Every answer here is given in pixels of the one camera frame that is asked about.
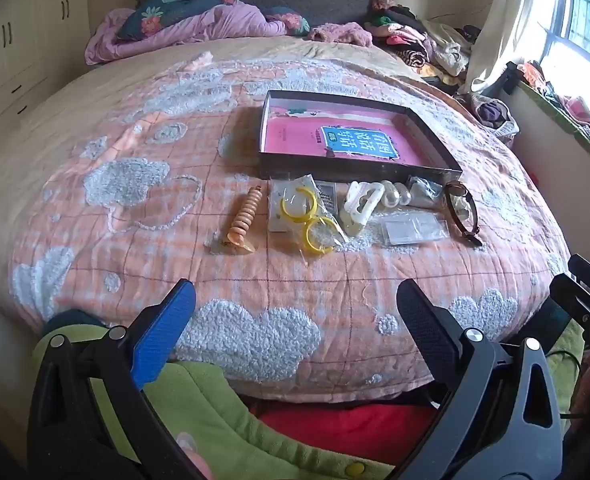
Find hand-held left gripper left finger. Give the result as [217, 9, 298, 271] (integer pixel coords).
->
[26, 279, 210, 480]

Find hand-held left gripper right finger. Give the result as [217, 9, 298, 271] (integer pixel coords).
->
[396, 279, 566, 480]

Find clear bag white card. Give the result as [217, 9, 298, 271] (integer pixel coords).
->
[381, 214, 450, 247]

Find clear earring bag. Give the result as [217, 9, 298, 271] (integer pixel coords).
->
[269, 174, 349, 262]

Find white hair claw clip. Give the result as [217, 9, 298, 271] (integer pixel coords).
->
[340, 180, 386, 237]

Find yellow hoop earring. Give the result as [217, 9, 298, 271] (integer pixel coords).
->
[302, 216, 338, 257]
[280, 186, 319, 223]

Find brown sunglasses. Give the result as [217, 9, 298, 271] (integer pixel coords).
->
[443, 180, 484, 247]

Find bagged silver hair clip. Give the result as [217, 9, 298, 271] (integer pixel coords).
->
[317, 182, 339, 209]

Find dark shallow cardboard box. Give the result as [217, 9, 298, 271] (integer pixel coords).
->
[257, 90, 463, 184]

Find person's left hand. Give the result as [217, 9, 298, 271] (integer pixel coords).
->
[175, 431, 216, 480]

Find orange checked cloud quilt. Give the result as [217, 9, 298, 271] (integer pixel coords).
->
[0, 35, 576, 405]

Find green fleece jacket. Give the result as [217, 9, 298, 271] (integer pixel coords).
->
[32, 309, 396, 480]

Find red garment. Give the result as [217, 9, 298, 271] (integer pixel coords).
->
[254, 400, 442, 467]

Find grey crinkled plastic bag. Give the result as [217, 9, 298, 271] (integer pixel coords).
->
[407, 175, 446, 209]

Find pearl hair clip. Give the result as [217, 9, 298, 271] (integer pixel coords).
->
[382, 180, 412, 209]

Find orange spiral hair clip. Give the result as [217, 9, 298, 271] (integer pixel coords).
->
[223, 186, 266, 254]

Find clothes on window sill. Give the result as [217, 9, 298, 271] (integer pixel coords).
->
[517, 60, 590, 162]

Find basket of clothes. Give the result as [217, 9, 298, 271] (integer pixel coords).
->
[470, 92, 520, 147]

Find pink children's book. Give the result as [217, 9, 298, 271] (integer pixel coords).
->
[267, 109, 446, 168]

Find window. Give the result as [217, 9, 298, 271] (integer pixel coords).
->
[539, 0, 590, 126]

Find cream curtain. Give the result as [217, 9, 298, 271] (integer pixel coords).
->
[464, 0, 566, 96]

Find small pink cloth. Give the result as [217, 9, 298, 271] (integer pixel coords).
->
[187, 50, 214, 71]

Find pile of clothes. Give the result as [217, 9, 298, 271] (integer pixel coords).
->
[365, 0, 476, 87]

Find pink fuzzy garment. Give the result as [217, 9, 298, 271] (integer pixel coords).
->
[307, 24, 374, 47]

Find tan bedsheet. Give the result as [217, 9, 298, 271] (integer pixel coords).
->
[87, 35, 426, 92]

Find purple duvet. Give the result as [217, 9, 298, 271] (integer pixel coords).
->
[85, 0, 296, 66]

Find large dark floral pillow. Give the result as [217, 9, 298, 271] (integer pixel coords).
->
[116, 0, 226, 41]

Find cream built-in wardrobe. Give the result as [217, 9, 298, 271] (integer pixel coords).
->
[0, 0, 92, 128]

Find grey quilted headboard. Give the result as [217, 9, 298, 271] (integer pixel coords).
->
[135, 0, 383, 37]

